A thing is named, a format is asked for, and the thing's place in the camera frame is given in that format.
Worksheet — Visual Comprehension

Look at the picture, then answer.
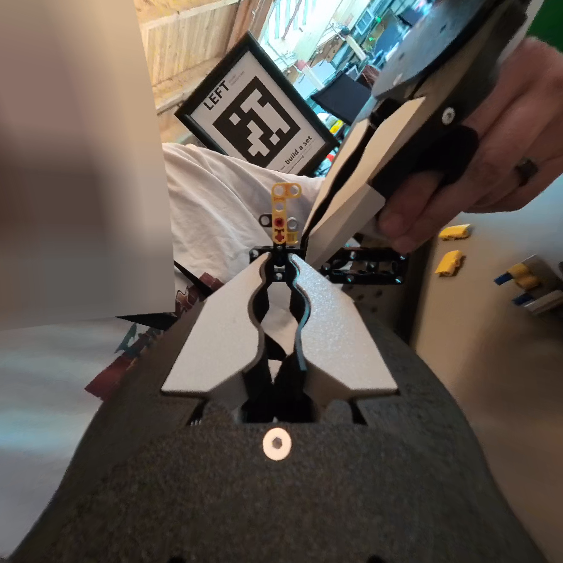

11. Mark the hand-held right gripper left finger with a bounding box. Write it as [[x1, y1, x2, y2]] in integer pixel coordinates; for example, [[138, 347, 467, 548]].
[[161, 252, 271, 418]]

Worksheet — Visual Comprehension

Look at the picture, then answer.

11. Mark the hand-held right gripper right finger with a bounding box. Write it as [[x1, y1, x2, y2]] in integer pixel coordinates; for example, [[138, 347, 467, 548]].
[[289, 254, 399, 411]]

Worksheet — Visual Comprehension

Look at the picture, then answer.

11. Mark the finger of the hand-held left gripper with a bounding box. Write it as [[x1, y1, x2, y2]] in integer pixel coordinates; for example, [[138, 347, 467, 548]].
[[307, 97, 427, 265], [303, 119, 370, 250]]

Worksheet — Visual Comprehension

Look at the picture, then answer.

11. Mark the black lego frame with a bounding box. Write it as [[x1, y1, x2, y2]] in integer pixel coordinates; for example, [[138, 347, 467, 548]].
[[249, 244, 408, 285]]

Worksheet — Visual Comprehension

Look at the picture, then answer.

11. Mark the yellow lego beam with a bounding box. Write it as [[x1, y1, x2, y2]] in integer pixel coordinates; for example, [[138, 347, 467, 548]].
[[259, 182, 303, 246]]

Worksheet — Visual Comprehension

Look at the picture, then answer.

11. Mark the yellow lego panel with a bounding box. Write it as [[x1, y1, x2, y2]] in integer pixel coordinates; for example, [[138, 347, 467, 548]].
[[439, 223, 474, 242], [434, 249, 466, 277]]

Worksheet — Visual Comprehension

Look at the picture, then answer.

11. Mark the yellow and blue lego piece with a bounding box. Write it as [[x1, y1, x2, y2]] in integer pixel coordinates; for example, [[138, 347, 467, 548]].
[[494, 262, 543, 291]]

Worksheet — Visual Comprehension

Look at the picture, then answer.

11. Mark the grey and blue lego piece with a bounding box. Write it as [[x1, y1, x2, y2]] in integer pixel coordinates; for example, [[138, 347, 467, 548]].
[[512, 254, 563, 316]]

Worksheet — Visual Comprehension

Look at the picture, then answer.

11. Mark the person's left hand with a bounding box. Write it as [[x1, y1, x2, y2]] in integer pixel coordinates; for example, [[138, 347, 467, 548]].
[[379, 37, 563, 254]]

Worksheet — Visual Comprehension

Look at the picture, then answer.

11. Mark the black folding chair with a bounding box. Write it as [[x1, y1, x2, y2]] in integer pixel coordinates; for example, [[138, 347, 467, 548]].
[[311, 72, 371, 126]]

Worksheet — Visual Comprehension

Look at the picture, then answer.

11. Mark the cluttered workshop shelving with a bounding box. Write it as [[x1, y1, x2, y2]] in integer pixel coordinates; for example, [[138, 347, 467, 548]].
[[260, 0, 425, 126]]

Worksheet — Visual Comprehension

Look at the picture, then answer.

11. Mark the black framed marker sign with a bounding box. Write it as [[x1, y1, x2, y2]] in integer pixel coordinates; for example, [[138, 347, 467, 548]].
[[174, 31, 342, 177]]

